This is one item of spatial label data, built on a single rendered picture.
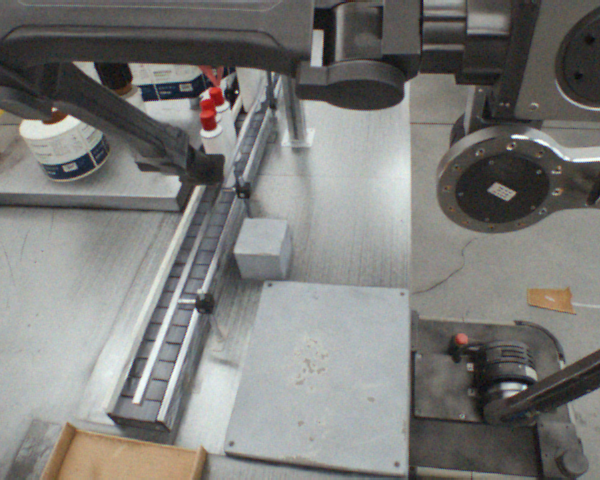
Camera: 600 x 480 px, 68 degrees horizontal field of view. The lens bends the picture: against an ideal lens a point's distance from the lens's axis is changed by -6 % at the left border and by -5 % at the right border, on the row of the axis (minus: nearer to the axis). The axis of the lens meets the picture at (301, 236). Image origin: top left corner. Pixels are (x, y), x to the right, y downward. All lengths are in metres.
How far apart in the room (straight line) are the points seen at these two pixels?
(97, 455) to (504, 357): 1.05
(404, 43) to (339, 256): 0.70
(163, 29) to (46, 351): 0.80
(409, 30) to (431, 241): 1.84
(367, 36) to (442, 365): 1.26
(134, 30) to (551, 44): 0.35
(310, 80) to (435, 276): 1.72
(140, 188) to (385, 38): 0.95
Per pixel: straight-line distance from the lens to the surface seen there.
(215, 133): 1.08
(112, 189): 1.30
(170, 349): 0.92
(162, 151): 0.83
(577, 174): 0.77
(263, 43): 0.43
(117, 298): 1.10
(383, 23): 0.41
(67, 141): 1.34
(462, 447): 1.49
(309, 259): 1.04
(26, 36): 0.50
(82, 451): 0.95
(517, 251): 2.25
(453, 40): 0.41
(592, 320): 2.13
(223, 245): 1.05
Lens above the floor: 1.63
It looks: 47 degrees down
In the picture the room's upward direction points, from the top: 8 degrees counter-clockwise
